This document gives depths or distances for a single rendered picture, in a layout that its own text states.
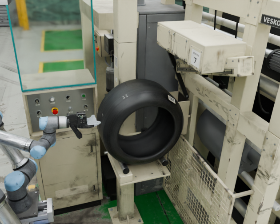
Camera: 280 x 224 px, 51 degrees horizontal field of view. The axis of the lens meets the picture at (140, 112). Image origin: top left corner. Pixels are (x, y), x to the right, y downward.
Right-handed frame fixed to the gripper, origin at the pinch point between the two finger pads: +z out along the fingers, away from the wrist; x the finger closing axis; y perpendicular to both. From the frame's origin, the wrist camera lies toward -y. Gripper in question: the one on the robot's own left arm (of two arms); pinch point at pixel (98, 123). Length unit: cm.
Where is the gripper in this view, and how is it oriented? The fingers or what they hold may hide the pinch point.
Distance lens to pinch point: 186.3
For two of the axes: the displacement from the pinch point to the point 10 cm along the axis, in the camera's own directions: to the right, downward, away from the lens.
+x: -3.2, -4.4, 8.4
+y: 1.2, -9.0, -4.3
